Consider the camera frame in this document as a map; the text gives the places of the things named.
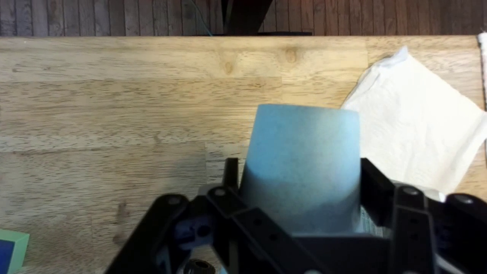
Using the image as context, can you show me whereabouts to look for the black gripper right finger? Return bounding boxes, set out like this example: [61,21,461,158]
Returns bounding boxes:
[359,156,487,274]

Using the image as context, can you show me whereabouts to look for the white folded napkin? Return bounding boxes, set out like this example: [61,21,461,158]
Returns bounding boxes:
[339,45,487,204]

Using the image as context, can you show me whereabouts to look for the black stand leg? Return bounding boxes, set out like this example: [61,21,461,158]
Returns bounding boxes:
[212,0,313,36]

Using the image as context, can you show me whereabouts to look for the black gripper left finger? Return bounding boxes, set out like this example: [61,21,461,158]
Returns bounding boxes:
[103,156,317,274]

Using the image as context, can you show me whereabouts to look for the blue plastic cup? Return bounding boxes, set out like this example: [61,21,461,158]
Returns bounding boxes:
[237,103,362,237]

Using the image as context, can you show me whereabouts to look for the wooden top kitchen island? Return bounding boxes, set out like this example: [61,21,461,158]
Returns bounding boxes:
[0,35,487,274]

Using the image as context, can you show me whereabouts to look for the dish wand blue sponge head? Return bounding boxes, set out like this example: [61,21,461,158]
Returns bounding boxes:
[0,228,30,274]

